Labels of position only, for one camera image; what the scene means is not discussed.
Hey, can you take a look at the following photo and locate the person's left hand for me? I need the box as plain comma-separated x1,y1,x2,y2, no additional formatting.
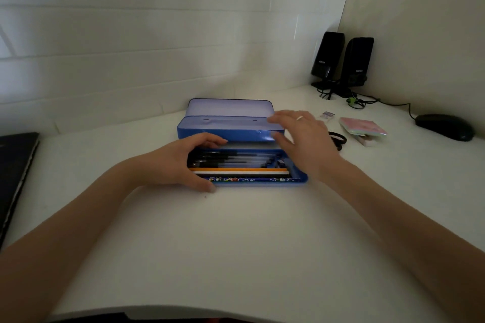
133,132,229,194

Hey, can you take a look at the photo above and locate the person's right hand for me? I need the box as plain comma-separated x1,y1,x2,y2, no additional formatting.
267,110,344,183

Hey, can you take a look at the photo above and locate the blue metal pencil case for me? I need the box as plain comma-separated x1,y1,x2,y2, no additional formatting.
177,98,308,186

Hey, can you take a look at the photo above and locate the person's left forearm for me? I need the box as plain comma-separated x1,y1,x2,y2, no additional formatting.
0,156,152,323

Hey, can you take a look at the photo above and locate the person's right forearm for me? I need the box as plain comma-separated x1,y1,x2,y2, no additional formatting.
322,158,485,323

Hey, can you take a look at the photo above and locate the bunch of black pens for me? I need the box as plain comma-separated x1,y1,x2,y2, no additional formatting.
188,149,283,169

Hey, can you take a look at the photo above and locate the pink notepad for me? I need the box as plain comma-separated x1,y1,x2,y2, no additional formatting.
339,117,387,137

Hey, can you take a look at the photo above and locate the black desktop speaker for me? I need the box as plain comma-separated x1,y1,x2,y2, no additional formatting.
335,37,374,98
311,32,345,89

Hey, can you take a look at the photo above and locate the black computer mouse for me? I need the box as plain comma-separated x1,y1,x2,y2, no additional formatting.
415,114,475,142

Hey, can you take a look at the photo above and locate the black laptop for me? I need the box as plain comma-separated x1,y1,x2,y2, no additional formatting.
0,132,40,249

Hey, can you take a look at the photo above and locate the black speaker cable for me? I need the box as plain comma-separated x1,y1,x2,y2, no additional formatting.
318,82,343,101

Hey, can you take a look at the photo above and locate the black mouse cable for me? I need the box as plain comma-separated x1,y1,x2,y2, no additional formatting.
356,93,417,120

